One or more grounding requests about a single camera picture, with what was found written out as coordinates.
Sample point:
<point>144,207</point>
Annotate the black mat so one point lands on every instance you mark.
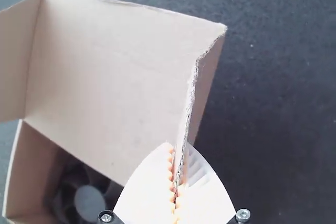
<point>275,77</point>

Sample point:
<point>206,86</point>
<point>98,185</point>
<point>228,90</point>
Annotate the black square fan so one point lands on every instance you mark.
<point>86,197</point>

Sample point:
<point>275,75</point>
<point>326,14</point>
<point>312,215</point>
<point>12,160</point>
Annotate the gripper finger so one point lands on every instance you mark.
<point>147,187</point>
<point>207,200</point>

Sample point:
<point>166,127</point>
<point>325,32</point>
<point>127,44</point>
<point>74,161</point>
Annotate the cardboard box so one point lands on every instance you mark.
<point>105,77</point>

